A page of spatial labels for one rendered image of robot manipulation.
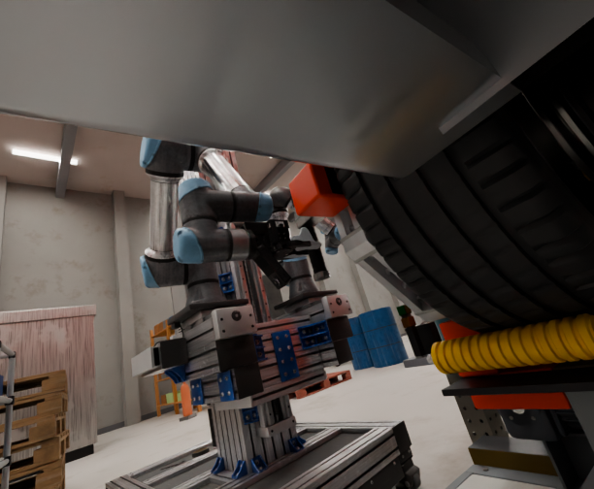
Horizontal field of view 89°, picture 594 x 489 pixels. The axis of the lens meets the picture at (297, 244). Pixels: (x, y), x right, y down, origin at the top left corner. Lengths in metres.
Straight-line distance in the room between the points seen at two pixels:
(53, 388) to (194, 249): 2.67
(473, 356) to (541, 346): 0.10
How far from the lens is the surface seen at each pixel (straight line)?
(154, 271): 1.15
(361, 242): 0.56
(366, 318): 5.70
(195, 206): 0.69
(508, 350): 0.59
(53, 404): 3.22
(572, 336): 0.56
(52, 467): 3.23
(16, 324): 6.00
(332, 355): 1.31
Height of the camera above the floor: 0.59
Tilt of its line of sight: 19 degrees up
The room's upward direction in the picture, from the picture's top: 15 degrees counter-clockwise
